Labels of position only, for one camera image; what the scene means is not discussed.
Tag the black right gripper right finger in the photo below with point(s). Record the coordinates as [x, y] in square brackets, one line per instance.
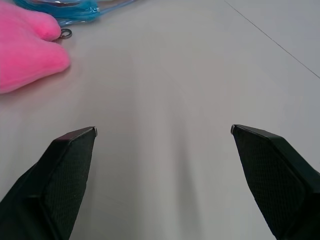
[277, 180]

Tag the pink plush toy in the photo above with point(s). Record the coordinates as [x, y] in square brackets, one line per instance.
[25, 47]

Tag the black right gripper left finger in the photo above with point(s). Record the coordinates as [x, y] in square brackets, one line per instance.
[57, 185]

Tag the blue transparent pouch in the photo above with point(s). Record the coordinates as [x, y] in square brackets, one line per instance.
[75, 10]

